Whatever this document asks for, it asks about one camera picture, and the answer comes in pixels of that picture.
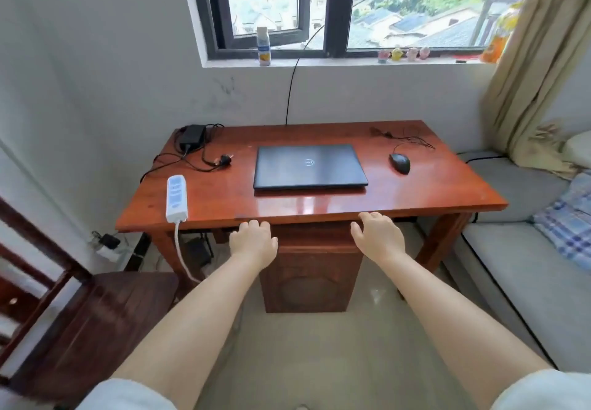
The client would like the person's right hand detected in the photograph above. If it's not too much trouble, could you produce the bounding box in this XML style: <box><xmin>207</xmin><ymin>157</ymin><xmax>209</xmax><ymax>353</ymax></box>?
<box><xmin>350</xmin><ymin>211</ymin><xmax>406</xmax><ymax>266</ymax></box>

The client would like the person's left hand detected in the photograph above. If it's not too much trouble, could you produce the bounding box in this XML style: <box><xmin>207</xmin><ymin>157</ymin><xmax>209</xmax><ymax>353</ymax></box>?
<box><xmin>229</xmin><ymin>220</ymin><xmax>279</xmax><ymax>271</ymax></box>

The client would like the person's right forearm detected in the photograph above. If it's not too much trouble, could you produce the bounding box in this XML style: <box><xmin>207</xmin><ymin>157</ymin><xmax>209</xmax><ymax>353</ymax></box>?
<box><xmin>376</xmin><ymin>253</ymin><xmax>553</xmax><ymax>410</ymax></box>

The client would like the person's left forearm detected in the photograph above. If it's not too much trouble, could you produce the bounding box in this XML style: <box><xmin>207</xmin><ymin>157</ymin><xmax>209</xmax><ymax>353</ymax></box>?
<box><xmin>110</xmin><ymin>257</ymin><xmax>271</xmax><ymax>410</ymax></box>

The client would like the reddish brown wooden desk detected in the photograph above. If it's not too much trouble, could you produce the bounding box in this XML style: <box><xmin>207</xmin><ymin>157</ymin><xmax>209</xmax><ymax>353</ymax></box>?
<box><xmin>115</xmin><ymin>120</ymin><xmax>509</xmax><ymax>302</ymax></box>

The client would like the brown wooden stool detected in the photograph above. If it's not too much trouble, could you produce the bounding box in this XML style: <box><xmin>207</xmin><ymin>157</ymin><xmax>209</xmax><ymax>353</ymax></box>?
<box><xmin>258</xmin><ymin>223</ymin><xmax>366</xmax><ymax>314</ymax></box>

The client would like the black computer mouse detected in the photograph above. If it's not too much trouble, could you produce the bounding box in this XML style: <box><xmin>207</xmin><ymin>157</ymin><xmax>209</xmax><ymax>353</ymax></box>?
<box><xmin>389</xmin><ymin>152</ymin><xmax>412</xmax><ymax>176</ymax></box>

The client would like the dark grey closed laptop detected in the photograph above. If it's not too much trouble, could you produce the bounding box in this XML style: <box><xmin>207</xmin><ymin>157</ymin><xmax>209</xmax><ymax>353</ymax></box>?
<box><xmin>253</xmin><ymin>144</ymin><xmax>369</xmax><ymax>191</ymax></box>

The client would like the white power strip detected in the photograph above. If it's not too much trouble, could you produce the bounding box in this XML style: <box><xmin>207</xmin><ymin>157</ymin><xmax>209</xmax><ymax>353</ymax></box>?
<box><xmin>165</xmin><ymin>174</ymin><xmax>189</xmax><ymax>224</ymax></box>

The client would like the black laptop charger brick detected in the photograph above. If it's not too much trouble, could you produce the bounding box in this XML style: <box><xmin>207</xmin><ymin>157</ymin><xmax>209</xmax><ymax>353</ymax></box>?
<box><xmin>179</xmin><ymin>124</ymin><xmax>207</xmax><ymax>152</ymax></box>

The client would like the grey sofa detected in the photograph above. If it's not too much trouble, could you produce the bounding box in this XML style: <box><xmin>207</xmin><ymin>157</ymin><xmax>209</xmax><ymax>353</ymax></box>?
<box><xmin>417</xmin><ymin>148</ymin><xmax>591</xmax><ymax>374</ymax></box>

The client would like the white spray bottle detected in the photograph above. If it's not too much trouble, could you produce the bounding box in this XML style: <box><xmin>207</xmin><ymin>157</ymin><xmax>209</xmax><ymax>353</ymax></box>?
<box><xmin>256</xmin><ymin>26</ymin><xmax>272</xmax><ymax>67</ymax></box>

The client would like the dark wooden chair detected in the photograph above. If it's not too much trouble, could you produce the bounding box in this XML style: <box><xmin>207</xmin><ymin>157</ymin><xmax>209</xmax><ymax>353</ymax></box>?
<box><xmin>0</xmin><ymin>196</ymin><xmax>182</xmax><ymax>403</ymax></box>

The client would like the blue plaid blanket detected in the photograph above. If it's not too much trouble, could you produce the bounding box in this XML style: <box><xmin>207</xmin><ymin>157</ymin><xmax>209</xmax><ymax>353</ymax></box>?
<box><xmin>532</xmin><ymin>172</ymin><xmax>591</xmax><ymax>273</ymax></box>

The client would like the white sleeve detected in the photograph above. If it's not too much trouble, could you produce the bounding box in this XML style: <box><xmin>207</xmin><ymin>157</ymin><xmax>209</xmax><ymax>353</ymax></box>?
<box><xmin>491</xmin><ymin>368</ymin><xmax>591</xmax><ymax>410</ymax></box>
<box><xmin>76</xmin><ymin>377</ymin><xmax>179</xmax><ymax>410</ymax></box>

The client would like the beige curtain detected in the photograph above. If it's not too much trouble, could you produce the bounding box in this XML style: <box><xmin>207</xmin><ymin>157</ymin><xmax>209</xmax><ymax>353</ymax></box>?
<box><xmin>479</xmin><ymin>0</ymin><xmax>591</xmax><ymax>180</ymax></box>

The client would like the pale cream pillow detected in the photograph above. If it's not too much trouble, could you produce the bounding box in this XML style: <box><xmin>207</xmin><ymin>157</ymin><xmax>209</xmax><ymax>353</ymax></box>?
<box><xmin>561</xmin><ymin>130</ymin><xmax>591</xmax><ymax>170</ymax></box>

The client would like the orange drink bottle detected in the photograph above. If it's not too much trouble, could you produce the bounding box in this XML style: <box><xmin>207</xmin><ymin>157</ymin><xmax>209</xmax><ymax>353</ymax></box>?
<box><xmin>479</xmin><ymin>2</ymin><xmax>521</xmax><ymax>64</ymax></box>

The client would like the white power strip cable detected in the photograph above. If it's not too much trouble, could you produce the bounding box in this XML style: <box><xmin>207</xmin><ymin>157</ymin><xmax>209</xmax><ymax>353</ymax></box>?
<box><xmin>174</xmin><ymin>221</ymin><xmax>202</xmax><ymax>285</ymax></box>

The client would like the black charger cable with plug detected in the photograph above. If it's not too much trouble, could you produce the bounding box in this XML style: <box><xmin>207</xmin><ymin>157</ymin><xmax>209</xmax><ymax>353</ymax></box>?
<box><xmin>139</xmin><ymin>123</ymin><xmax>234</xmax><ymax>184</ymax></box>

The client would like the thin black mouse cable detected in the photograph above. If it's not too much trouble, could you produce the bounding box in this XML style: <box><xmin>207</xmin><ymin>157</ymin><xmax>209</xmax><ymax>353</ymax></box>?
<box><xmin>370</xmin><ymin>126</ymin><xmax>436</xmax><ymax>154</ymax></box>

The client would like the wall socket with black plugs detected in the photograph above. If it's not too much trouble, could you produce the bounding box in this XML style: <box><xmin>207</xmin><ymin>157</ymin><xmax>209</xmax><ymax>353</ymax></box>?
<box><xmin>90</xmin><ymin>230</ymin><xmax>123</xmax><ymax>263</ymax></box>

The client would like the long black hanging cable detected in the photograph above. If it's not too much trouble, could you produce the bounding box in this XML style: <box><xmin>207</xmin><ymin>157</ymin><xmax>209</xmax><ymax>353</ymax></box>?
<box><xmin>285</xmin><ymin>0</ymin><xmax>415</xmax><ymax>127</ymax></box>

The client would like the dark window frame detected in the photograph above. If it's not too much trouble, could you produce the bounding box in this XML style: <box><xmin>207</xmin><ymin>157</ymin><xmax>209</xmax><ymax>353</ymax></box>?
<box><xmin>189</xmin><ymin>0</ymin><xmax>542</xmax><ymax>60</ymax></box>

